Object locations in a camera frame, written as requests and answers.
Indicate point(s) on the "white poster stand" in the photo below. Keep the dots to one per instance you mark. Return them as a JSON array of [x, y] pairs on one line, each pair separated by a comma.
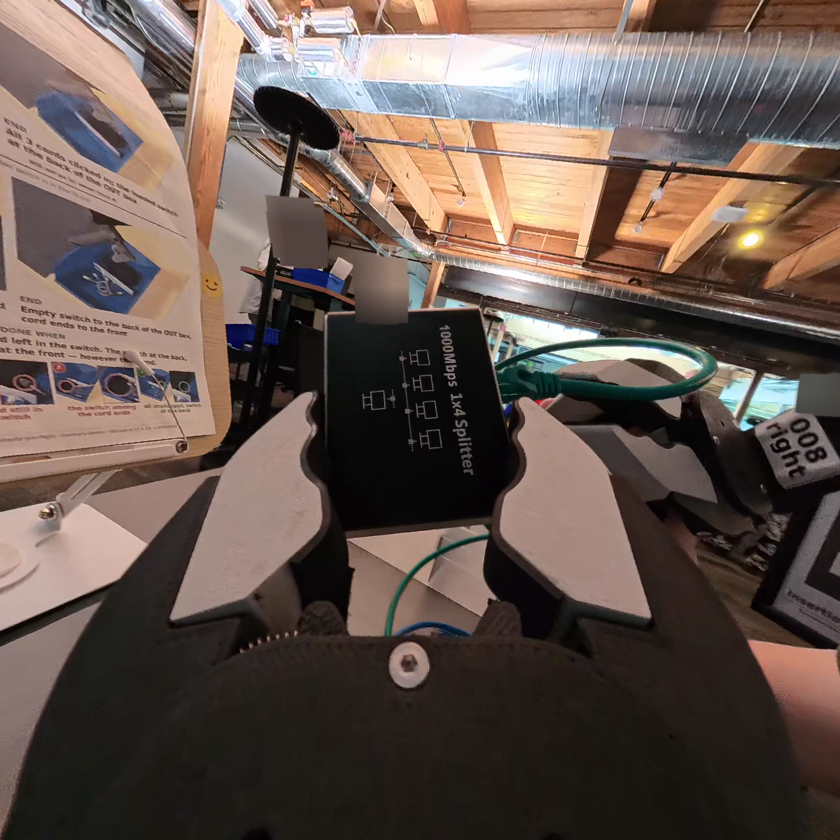
[[72, 544]]

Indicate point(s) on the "yellow smiley sticker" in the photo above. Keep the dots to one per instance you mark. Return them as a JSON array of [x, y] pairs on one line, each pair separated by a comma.
[[211, 284]]

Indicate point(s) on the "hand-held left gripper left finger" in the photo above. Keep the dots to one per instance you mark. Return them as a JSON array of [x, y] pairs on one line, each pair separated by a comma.
[[256, 499]]

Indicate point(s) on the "black ethernet splitter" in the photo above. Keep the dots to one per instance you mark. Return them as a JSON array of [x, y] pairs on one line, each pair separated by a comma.
[[380, 459]]

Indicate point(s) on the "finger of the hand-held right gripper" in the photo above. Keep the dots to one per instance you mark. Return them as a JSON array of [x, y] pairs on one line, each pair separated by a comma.
[[656, 459], [623, 373]]

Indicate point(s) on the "instruction poster board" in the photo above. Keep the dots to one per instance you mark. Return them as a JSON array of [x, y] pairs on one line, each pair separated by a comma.
[[98, 295]]

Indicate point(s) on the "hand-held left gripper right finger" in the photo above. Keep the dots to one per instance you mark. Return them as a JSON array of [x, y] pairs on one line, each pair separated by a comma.
[[571, 518]]

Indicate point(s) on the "black round-top pole stand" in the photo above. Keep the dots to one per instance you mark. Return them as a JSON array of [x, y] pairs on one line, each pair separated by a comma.
[[295, 115]]

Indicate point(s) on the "black framed marker sign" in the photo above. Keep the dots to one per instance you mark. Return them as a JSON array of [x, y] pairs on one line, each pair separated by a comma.
[[807, 564]]

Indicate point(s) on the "wooden post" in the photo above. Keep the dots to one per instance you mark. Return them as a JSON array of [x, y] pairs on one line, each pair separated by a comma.
[[213, 118]]

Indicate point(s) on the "large silver ceiling duct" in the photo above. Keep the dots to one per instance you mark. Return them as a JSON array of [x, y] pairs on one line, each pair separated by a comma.
[[590, 79]]

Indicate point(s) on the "person's right forearm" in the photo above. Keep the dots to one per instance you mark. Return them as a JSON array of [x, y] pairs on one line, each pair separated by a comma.
[[807, 709]]

